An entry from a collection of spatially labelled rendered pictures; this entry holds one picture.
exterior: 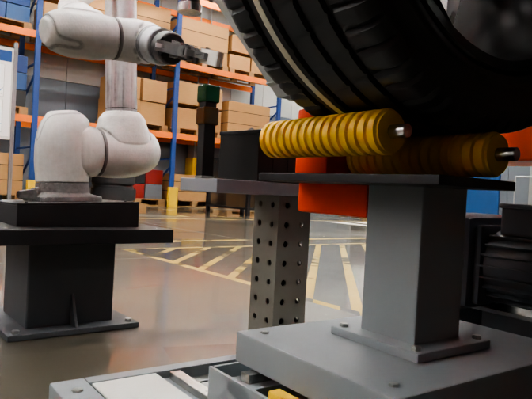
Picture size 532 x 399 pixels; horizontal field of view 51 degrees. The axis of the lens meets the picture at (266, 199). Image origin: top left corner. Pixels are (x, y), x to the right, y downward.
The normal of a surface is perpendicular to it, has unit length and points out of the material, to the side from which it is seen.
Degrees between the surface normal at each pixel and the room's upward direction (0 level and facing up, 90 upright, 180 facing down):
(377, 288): 90
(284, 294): 90
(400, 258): 90
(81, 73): 90
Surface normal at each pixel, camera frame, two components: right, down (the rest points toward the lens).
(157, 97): 0.67, 0.05
